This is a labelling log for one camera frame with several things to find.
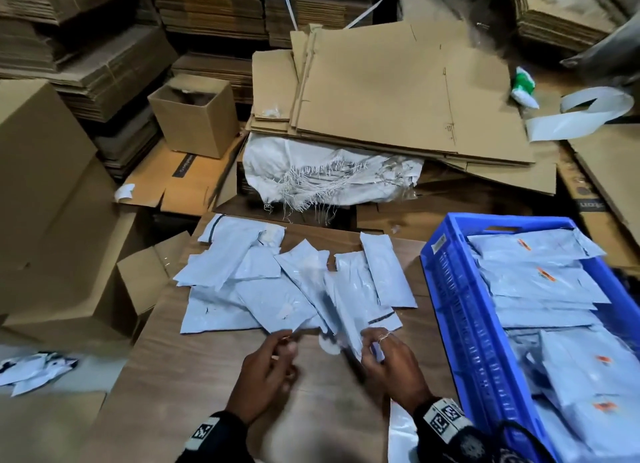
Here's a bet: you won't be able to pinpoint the white plastic bag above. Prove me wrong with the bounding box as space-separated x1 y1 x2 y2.
387 402 420 463

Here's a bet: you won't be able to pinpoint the printed flat cardboard carton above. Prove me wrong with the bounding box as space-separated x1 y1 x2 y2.
556 123 640 279

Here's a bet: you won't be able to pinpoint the large cardboard box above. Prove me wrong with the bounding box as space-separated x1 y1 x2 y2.
0 79 192 344

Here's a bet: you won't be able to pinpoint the green and white packet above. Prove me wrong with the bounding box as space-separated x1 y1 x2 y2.
509 66 541 110

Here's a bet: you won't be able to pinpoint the bundle of folded cartons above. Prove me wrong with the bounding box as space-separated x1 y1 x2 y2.
514 0 628 54

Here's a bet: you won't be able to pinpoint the flat cardboard with black label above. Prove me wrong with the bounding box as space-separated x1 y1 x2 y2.
117 137 247 218

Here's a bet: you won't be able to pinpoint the white mailer packet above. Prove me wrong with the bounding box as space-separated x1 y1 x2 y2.
323 270 387 364

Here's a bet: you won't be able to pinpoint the wide white paper strip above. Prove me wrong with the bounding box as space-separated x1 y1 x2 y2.
525 86 636 143

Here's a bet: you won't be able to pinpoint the right wrist marker band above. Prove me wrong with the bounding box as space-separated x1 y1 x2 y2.
421 398 474 433

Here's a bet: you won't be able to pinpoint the blue plastic crate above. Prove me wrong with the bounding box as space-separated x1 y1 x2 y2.
419 212 640 463

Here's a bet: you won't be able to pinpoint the pile of white mailer bags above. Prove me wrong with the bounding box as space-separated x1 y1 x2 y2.
173 213 419 335

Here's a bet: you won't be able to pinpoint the person's right forearm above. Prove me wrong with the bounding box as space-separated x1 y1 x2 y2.
412 397 553 463

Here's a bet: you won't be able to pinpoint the person's left forearm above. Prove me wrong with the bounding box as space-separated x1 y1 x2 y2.
175 409 252 463

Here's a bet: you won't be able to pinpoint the heap of labelled white parcels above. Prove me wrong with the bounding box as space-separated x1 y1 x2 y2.
466 227 640 463

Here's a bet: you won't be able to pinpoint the person's left hand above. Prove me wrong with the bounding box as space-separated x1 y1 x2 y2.
226 330 301 426

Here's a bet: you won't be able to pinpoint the bundles of stacked cardboard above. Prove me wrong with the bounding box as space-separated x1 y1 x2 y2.
0 0 381 181

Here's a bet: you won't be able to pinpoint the small open cardboard box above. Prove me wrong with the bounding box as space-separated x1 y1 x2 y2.
147 73 241 160

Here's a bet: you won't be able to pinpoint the person's right hand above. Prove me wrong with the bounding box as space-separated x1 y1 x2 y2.
360 327 436 417

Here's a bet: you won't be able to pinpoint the left wrist marker band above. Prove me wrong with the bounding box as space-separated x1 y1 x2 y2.
184 416 221 452

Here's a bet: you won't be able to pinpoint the wrist marker band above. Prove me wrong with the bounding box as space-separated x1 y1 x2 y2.
184 416 221 452
421 398 474 433

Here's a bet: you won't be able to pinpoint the white woven sack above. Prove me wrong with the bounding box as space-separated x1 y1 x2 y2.
242 132 426 225

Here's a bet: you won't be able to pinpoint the grey plastic sack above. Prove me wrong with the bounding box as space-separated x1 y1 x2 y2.
560 13 640 88

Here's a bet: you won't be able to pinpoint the stack of flattened cardboard sheets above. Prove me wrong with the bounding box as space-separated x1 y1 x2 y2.
249 20 559 197

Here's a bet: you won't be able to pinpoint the white strapping band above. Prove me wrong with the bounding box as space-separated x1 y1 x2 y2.
277 0 397 32

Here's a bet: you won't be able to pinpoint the crumpled white papers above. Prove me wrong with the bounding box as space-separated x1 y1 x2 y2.
0 352 79 398

